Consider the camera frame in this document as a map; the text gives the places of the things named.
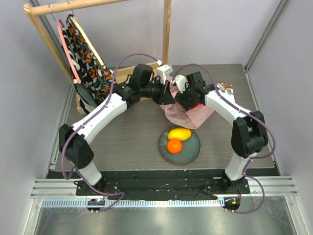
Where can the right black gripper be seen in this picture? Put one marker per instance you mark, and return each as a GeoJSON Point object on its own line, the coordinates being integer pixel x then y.
{"type": "Point", "coordinates": [184, 101]}

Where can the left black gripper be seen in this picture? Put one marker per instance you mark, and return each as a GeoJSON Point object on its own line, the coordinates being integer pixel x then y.
{"type": "Point", "coordinates": [167, 98]}

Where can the fake red apple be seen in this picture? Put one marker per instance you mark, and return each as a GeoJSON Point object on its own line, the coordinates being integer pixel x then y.
{"type": "Point", "coordinates": [196, 105]}

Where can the pink plastic bag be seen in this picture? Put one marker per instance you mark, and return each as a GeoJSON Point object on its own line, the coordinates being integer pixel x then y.
{"type": "Point", "coordinates": [191, 119]}

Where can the fake yellow mango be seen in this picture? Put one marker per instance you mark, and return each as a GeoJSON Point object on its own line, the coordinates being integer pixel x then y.
{"type": "Point", "coordinates": [181, 134]}

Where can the fake orange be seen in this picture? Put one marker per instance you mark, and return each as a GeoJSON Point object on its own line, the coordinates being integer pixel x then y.
{"type": "Point", "coordinates": [174, 146]}

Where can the blue ceramic plate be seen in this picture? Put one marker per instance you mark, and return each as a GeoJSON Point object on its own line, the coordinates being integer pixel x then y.
{"type": "Point", "coordinates": [191, 148]}

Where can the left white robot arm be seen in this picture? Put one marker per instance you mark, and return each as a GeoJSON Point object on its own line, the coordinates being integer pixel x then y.
{"type": "Point", "coordinates": [74, 140]}

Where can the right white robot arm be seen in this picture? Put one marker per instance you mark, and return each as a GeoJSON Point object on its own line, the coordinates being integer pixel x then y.
{"type": "Point", "coordinates": [248, 136]}

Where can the white navy shirt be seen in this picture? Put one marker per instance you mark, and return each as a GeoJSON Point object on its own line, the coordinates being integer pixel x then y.
{"type": "Point", "coordinates": [226, 86]}

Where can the patterned black orange garment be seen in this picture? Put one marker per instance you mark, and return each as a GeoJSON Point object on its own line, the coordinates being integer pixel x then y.
{"type": "Point", "coordinates": [96, 80]}

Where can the pink clothes hanger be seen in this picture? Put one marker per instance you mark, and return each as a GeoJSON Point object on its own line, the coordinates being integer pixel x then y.
{"type": "Point", "coordinates": [60, 25]}

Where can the wooden clothes hanger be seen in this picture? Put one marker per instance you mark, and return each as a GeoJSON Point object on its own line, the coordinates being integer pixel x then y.
{"type": "Point", "coordinates": [73, 19]}

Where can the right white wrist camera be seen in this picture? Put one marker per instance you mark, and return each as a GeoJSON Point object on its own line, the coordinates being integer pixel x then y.
{"type": "Point", "coordinates": [181, 82]}

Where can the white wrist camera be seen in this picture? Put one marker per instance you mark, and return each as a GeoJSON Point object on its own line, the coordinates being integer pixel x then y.
{"type": "Point", "coordinates": [163, 70]}
{"type": "Point", "coordinates": [181, 82]}

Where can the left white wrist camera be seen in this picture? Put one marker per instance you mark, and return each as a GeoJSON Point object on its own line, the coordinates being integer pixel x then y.
{"type": "Point", "coordinates": [163, 70]}

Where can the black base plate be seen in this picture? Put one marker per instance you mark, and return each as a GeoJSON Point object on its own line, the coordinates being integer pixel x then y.
{"type": "Point", "coordinates": [162, 185]}

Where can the slotted cable duct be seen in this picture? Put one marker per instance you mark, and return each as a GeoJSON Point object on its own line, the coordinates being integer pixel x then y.
{"type": "Point", "coordinates": [93, 203]}

